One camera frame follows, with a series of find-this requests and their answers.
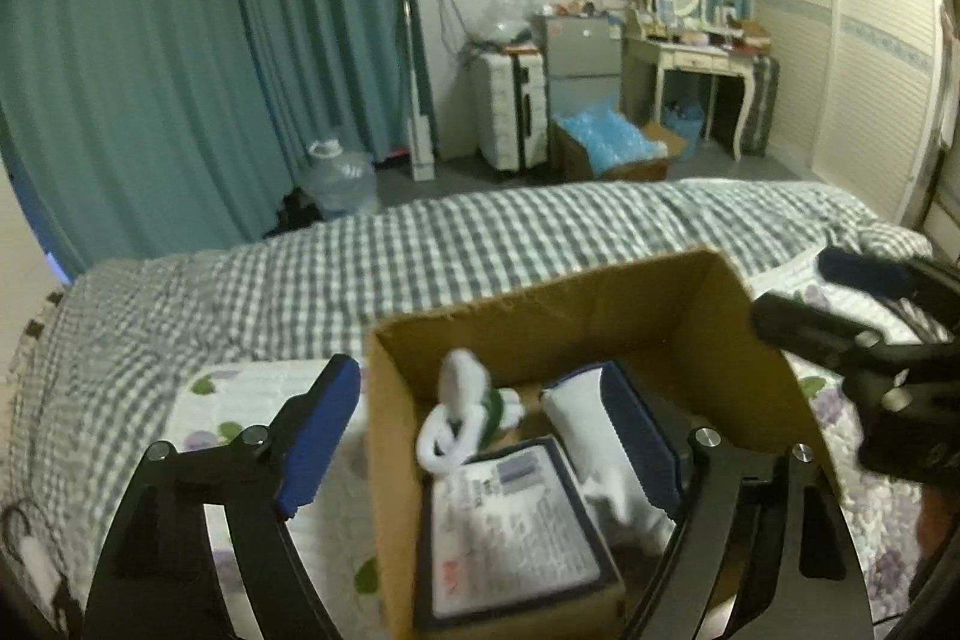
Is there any white hard suitcase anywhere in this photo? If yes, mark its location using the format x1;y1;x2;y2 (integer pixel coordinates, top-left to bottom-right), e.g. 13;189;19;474
471;49;550;172

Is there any clear plastic bag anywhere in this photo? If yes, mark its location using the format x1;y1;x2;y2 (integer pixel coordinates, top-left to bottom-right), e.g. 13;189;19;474
471;0;535;45

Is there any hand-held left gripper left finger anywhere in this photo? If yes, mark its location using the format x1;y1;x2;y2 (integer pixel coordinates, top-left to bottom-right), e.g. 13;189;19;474
82;353;362;640

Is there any brown cardboard box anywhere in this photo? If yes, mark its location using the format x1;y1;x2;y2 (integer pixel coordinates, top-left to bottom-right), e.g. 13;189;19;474
364;246;850;640

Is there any wide teal curtain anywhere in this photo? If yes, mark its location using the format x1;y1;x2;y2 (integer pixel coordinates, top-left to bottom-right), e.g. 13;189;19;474
0;0;436;281

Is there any white green cable bundle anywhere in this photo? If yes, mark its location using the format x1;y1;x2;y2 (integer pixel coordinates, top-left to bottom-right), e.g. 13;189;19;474
416;349;492;476

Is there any dark-edged printed packet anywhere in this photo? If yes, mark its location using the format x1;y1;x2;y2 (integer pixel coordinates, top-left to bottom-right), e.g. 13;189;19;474
411;436;627;633

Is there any cream sliding wardrobe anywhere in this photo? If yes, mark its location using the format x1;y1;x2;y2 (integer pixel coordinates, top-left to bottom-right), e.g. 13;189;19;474
746;0;946;229

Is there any clear water jug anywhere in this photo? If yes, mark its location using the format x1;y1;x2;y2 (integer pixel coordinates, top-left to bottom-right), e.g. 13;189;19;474
301;137;382;223

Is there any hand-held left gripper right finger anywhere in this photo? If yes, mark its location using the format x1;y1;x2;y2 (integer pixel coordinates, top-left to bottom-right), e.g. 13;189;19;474
600;361;876;640

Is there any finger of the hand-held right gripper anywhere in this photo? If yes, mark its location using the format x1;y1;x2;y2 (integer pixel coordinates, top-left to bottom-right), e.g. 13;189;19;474
750;293;960;380
817;245;960;313

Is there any grey mini fridge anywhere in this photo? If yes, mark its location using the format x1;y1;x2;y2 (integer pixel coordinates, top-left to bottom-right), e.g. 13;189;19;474
534;14;625;120

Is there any cream dressing table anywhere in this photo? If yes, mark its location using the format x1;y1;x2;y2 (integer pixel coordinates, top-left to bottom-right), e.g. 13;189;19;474
622;29;766;163

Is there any blue waste bin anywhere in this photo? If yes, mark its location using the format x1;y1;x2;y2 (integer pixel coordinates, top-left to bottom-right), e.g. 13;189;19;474
661;101;707;142

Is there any cardboard box of blue bags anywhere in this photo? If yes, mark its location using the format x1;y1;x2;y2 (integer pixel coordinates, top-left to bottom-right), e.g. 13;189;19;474
551;92;689;184

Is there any plain white sock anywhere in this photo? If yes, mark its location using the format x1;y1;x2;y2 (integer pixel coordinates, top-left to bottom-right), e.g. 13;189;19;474
538;366;676;547

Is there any white sock with green band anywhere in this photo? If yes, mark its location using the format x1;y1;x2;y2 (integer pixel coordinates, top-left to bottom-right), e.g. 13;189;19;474
476;385;526;446

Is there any black bag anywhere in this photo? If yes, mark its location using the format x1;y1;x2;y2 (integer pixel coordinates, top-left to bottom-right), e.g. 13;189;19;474
262;188;323;238

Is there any bed with checkered blanket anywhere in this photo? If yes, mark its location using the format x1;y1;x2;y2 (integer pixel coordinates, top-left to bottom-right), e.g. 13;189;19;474
0;179;935;611

